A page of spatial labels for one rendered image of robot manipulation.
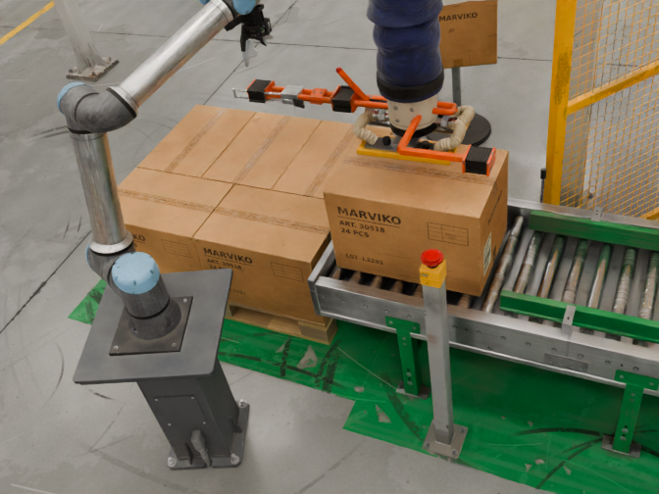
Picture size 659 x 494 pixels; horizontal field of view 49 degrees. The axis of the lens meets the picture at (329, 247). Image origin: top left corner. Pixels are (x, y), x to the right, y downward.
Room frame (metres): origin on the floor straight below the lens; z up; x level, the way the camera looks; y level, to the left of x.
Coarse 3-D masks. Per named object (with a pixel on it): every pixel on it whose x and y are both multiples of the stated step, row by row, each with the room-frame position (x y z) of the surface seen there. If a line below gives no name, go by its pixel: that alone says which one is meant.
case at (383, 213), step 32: (352, 160) 2.31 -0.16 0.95; (384, 160) 2.27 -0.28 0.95; (352, 192) 2.11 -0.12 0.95; (384, 192) 2.08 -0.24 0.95; (416, 192) 2.04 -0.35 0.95; (448, 192) 2.00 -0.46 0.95; (480, 192) 1.97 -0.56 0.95; (352, 224) 2.10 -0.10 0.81; (384, 224) 2.03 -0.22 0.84; (416, 224) 1.96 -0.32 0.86; (448, 224) 1.90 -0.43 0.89; (480, 224) 1.84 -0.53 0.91; (352, 256) 2.11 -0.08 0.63; (384, 256) 2.04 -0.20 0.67; (416, 256) 1.97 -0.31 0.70; (448, 256) 1.90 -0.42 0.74; (480, 256) 1.84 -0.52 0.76; (448, 288) 1.90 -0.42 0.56; (480, 288) 1.84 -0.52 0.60
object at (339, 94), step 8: (336, 88) 2.31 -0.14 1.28; (344, 88) 2.32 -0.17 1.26; (336, 96) 2.27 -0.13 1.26; (344, 96) 2.26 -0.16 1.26; (352, 96) 2.23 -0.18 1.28; (336, 104) 2.25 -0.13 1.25; (344, 104) 2.23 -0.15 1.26; (352, 104) 2.22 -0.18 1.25; (344, 112) 2.23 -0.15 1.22; (352, 112) 2.22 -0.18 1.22
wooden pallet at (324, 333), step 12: (228, 312) 2.50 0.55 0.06; (240, 312) 2.52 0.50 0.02; (252, 312) 2.51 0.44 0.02; (264, 312) 2.39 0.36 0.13; (252, 324) 2.44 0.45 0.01; (264, 324) 2.41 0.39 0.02; (276, 324) 2.39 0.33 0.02; (288, 324) 2.37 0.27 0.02; (300, 324) 2.29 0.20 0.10; (312, 324) 2.25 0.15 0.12; (324, 324) 2.22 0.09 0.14; (300, 336) 2.30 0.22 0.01; (312, 336) 2.26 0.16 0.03; (324, 336) 2.23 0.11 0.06
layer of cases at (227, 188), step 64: (192, 128) 3.44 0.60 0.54; (256, 128) 3.32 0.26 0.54; (320, 128) 3.19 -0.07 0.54; (384, 128) 3.08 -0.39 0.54; (128, 192) 2.98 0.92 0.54; (192, 192) 2.87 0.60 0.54; (256, 192) 2.77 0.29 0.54; (320, 192) 2.67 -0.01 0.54; (192, 256) 2.56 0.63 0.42; (256, 256) 2.36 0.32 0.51; (320, 256) 2.29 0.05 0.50; (320, 320) 2.23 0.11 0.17
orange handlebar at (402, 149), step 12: (276, 96) 2.39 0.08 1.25; (300, 96) 2.34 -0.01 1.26; (312, 96) 2.31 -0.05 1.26; (324, 96) 2.33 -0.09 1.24; (372, 96) 2.24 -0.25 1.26; (384, 108) 2.17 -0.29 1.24; (444, 108) 2.10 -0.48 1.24; (456, 108) 2.06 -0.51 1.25; (420, 120) 2.05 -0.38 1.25; (408, 132) 1.97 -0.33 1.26; (420, 156) 1.86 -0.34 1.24; (432, 156) 1.83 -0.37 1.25; (444, 156) 1.82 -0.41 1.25; (456, 156) 1.80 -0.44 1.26
